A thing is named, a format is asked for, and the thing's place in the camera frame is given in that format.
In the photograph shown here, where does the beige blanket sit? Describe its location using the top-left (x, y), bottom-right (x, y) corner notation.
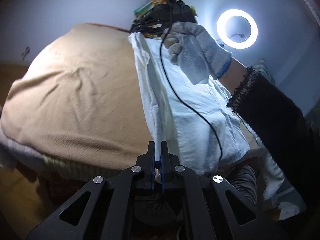
top-left (0, 23), bottom-right (263, 178)

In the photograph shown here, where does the white shirt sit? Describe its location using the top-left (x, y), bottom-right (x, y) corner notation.
top-left (128, 32), bottom-right (250, 176)

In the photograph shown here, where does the person's right hand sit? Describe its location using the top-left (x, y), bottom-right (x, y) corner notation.
top-left (161, 21), bottom-right (232, 86)

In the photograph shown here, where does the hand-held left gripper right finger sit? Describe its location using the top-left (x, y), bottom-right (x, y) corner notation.
top-left (161, 141), bottom-right (290, 240)

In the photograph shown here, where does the teal painted board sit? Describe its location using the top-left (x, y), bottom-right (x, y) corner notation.
top-left (133, 2), bottom-right (161, 16)

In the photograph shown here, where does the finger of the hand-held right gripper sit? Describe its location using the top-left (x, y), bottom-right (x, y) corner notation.
top-left (130, 15), bottom-right (173, 34)

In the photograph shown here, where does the green striped white pillow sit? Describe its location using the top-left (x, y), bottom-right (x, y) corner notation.
top-left (256, 58), bottom-right (277, 87)

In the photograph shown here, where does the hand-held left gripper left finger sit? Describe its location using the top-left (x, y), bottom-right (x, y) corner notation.
top-left (26, 141), bottom-right (157, 240)

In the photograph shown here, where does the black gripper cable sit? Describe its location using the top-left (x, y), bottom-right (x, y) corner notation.
top-left (160, 0), bottom-right (224, 171)

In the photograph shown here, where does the person's striped pants leg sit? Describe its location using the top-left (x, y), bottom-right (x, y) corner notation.
top-left (229, 164), bottom-right (258, 206)

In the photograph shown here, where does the white ring light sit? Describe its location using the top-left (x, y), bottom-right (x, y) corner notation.
top-left (216, 9), bottom-right (258, 50)

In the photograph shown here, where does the person's right forearm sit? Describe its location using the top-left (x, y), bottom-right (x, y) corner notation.
top-left (217, 57), bottom-right (320, 220)

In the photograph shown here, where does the white fleece sheet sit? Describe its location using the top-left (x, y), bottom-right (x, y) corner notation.
top-left (0, 130), bottom-right (47, 173)

